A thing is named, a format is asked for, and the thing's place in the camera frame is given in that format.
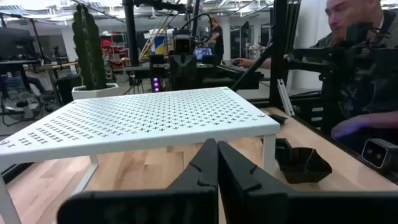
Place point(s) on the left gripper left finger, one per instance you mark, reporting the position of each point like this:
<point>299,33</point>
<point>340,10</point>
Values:
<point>186,202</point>

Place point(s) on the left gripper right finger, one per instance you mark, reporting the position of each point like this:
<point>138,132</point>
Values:
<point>264,205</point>

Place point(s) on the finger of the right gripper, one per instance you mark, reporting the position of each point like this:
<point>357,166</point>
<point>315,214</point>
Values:
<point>189,74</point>
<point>176,74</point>

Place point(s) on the black wavy square plate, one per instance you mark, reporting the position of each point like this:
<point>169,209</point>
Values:
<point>303,166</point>

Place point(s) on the yellow blue box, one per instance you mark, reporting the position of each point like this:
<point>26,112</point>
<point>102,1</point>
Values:
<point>159,45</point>

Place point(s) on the purple lit device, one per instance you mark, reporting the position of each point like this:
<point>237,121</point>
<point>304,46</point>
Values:
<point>155,84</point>

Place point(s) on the lit computer monitor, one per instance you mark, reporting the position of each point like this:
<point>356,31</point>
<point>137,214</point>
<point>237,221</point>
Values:
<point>202,53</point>

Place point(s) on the red storage rack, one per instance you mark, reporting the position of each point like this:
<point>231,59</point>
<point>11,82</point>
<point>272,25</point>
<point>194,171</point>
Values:
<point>113,49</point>

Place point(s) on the person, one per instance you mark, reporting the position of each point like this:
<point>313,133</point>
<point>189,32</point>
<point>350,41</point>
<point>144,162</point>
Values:
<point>339,15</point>
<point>217,37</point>

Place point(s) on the black desk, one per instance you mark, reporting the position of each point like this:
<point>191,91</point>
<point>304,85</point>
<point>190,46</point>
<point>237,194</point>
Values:
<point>236,77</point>

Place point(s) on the person's hand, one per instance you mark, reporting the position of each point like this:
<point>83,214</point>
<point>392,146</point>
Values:
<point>241,62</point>
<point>346,128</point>

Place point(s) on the white perforated metal shelf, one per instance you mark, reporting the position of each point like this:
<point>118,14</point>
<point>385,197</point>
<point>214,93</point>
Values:
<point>140,118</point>

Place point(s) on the white hexagonal planter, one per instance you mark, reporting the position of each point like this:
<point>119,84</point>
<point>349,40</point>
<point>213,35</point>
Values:
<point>96,92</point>

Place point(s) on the green cactus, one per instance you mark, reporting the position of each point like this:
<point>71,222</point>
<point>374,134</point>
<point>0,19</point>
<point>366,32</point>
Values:
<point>88,53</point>

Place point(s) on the black waste bin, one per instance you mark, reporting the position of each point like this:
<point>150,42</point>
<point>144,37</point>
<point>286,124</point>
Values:
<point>67,88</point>

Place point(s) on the white metal strip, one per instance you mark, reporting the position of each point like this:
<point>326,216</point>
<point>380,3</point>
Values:
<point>286,96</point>

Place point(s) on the black drawer cabinet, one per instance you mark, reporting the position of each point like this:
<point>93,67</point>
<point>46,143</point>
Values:
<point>311,115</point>

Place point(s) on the black monitor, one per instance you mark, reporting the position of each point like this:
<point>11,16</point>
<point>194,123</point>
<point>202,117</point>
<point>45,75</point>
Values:
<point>17,43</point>

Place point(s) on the floor fan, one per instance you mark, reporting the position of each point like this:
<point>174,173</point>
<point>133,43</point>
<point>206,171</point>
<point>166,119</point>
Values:
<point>20,104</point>

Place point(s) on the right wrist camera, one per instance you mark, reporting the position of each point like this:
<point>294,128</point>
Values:
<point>183,43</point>

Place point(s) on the table-level camera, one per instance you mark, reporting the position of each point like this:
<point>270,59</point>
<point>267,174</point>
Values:
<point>376,154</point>

